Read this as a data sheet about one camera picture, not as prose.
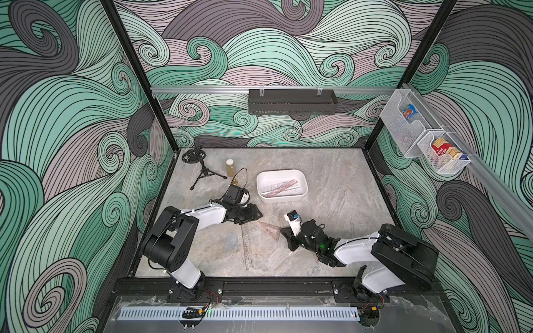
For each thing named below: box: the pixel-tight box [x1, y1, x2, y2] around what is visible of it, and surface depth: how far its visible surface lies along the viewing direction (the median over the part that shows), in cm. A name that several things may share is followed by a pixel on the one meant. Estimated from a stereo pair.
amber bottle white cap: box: [225, 158, 236, 177], surface depth 105 cm
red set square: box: [256, 221, 282, 243], surface depth 91 cm
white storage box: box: [256, 169, 309, 202], surface depth 105 cm
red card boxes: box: [431, 137, 463, 159], surface depth 67 cm
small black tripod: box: [181, 145, 228, 191], surface depth 92 cm
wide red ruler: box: [262, 178, 299, 198], surface depth 103 cm
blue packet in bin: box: [402, 104, 418, 121], surface depth 85 cm
